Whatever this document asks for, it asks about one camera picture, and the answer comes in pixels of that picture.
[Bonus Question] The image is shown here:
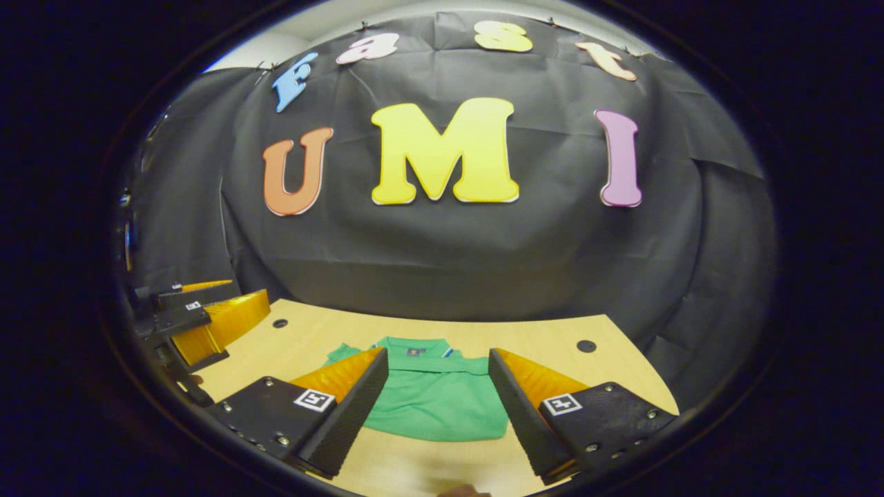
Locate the black backdrop cloth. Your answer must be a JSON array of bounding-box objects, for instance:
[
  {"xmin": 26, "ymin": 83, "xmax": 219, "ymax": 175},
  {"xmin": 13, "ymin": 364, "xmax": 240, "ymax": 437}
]
[{"xmin": 117, "ymin": 10, "xmax": 778, "ymax": 415}]

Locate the green T-shirt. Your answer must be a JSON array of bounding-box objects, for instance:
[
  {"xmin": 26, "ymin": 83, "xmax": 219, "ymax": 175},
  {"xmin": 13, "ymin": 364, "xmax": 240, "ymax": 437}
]
[{"xmin": 325, "ymin": 336, "xmax": 510, "ymax": 442}]

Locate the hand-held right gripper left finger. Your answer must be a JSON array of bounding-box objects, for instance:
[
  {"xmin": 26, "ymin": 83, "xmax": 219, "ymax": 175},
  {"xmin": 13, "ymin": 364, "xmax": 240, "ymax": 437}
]
[{"xmin": 206, "ymin": 347, "xmax": 390, "ymax": 479}]

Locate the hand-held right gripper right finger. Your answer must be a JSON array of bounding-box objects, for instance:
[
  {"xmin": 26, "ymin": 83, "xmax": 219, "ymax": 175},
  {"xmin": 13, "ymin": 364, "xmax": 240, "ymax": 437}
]
[{"xmin": 488, "ymin": 347, "xmax": 679, "ymax": 484}]

